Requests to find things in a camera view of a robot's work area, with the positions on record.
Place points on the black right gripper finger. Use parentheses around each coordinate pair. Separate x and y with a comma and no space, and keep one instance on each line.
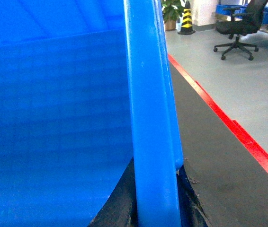
(120,210)

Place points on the large blue plastic crate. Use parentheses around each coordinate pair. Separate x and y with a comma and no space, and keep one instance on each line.
(85,87)

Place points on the yellow black striped cone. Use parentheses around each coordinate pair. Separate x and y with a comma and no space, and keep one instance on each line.
(186,24)

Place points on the green potted plant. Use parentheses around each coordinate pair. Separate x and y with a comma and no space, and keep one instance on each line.
(171,11)

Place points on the black office chair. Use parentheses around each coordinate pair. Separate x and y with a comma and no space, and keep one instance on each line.
(243,24)

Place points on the red conveyor side rail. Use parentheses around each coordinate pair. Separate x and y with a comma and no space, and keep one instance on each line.
(237,130)

